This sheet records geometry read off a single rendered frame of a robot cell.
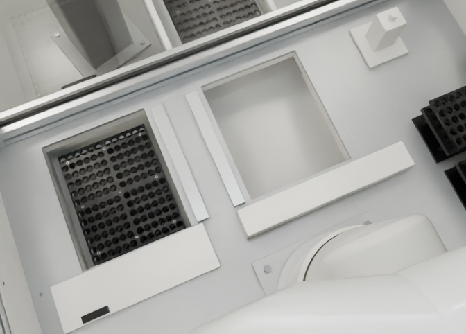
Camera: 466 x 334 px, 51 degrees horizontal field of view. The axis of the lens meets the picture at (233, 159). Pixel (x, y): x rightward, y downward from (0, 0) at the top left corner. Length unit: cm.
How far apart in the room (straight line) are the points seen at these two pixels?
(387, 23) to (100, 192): 62
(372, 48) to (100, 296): 68
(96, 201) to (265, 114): 39
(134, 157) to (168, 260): 22
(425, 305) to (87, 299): 65
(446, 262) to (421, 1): 83
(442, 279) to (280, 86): 80
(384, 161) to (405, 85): 18
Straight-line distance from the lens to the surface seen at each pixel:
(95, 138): 105
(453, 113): 90
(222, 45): 93
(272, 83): 107
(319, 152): 103
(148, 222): 91
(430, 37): 106
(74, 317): 87
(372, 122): 95
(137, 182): 93
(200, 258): 84
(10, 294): 84
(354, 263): 52
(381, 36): 95
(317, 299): 30
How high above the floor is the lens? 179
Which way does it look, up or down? 73 degrees down
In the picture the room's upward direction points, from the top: 2 degrees clockwise
